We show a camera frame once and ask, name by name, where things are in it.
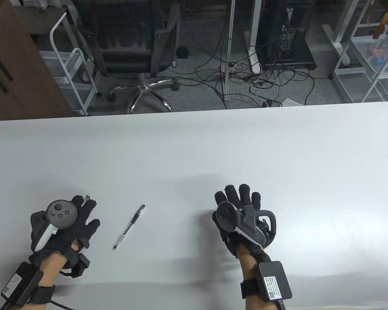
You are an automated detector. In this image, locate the person's left hand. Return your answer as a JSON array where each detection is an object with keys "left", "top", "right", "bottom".
[{"left": 28, "top": 194, "right": 101, "bottom": 263}]

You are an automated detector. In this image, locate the person's right hand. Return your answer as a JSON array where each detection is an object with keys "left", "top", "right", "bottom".
[{"left": 212, "top": 184, "right": 277, "bottom": 264}]

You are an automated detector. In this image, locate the clear pen with black grip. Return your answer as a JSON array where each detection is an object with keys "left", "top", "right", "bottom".
[{"left": 113, "top": 204, "right": 146, "bottom": 250}]

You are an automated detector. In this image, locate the person's right forearm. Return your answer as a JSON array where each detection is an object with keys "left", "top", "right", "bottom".
[{"left": 238, "top": 244, "right": 280, "bottom": 310}]

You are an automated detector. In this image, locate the grey white left hand controller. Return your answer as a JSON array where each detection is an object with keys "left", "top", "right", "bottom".
[{"left": 35, "top": 200, "right": 78, "bottom": 252}]

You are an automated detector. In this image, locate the grey white hand controller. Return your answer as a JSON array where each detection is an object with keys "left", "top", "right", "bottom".
[
  {"left": 216, "top": 201, "right": 277, "bottom": 248},
  {"left": 35, "top": 200, "right": 78, "bottom": 252}
]

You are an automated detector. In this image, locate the grey white right hand controller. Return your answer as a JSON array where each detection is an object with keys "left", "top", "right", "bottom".
[{"left": 216, "top": 201, "right": 277, "bottom": 248}]

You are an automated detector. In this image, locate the white table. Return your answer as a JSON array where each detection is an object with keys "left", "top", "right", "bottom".
[{"left": 0, "top": 101, "right": 388, "bottom": 310}]

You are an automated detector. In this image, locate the black box on left wrist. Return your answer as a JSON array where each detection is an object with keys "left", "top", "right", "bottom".
[{"left": 1, "top": 262, "right": 44, "bottom": 307}]

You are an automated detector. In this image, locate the black box on wrist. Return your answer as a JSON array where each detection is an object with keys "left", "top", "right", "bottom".
[
  {"left": 1, "top": 262, "right": 44, "bottom": 307},
  {"left": 254, "top": 261, "right": 293, "bottom": 303}
]

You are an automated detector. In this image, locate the black box on right wrist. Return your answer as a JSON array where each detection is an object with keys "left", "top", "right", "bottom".
[{"left": 254, "top": 261, "right": 293, "bottom": 303}]

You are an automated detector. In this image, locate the black computer tower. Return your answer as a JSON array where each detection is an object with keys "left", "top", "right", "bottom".
[{"left": 255, "top": 0, "right": 317, "bottom": 71}]

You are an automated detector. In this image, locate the white desk leg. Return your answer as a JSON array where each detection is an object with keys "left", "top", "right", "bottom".
[
  {"left": 322, "top": 0, "right": 359, "bottom": 67},
  {"left": 244, "top": 0, "right": 263, "bottom": 75}
]

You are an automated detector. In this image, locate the brown wooden cabinet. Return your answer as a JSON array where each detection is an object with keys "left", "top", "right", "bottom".
[{"left": 0, "top": 0, "right": 73, "bottom": 129}]

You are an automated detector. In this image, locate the black mesh office chair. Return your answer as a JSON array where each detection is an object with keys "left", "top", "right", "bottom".
[{"left": 74, "top": 0, "right": 181, "bottom": 114}]

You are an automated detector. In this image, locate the white cart with clear bins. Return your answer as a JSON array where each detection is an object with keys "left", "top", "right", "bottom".
[{"left": 331, "top": 0, "right": 388, "bottom": 103}]

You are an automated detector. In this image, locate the brown leather bag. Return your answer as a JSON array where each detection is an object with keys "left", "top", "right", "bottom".
[{"left": 373, "top": 0, "right": 388, "bottom": 39}]

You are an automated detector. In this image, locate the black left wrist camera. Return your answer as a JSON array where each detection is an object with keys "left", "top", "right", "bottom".
[{"left": 65, "top": 253, "right": 91, "bottom": 278}]

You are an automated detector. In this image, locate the black left wrist strap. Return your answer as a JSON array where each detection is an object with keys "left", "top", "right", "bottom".
[{"left": 26, "top": 284, "right": 57, "bottom": 305}]

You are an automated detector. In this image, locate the black wrist strap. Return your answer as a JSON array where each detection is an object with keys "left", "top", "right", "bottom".
[
  {"left": 240, "top": 279, "right": 262, "bottom": 300},
  {"left": 26, "top": 284, "right": 57, "bottom": 305}
]

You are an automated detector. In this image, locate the black cable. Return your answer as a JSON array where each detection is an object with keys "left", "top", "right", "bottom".
[{"left": 50, "top": 300, "right": 77, "bottom": 310}]

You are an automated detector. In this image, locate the black right wrist strap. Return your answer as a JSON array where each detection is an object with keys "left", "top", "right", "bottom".
[{"left": 240, "top": 279, "right": 262, "bottom": 300}]

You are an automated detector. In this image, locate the tangle of black floor cables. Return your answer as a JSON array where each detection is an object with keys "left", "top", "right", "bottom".
[{"left": 181, "top": 32, "right": 315, "bottom": 109}]

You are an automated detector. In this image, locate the aluminium profile post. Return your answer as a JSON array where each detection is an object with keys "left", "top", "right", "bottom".
[{"left": 221, "top": 0, "right": 236, "bottom": 102}]

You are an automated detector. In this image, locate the white wire cart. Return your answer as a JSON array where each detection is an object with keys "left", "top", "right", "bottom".
[{"left": 39, "top": 11, "right": 101, "bottom": 117}]

